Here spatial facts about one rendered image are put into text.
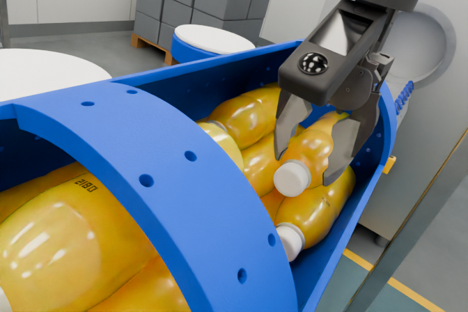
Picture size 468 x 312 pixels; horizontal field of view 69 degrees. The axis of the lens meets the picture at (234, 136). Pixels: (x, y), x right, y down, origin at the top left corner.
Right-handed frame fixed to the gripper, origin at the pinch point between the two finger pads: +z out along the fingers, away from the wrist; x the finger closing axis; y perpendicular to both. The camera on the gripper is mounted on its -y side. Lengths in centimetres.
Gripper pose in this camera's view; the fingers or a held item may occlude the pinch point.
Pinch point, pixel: (301, 166)
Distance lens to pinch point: 40.7
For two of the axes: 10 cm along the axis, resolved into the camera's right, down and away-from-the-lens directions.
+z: -2.3, 8.4, 4.8
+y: 5.4, -3.0, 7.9
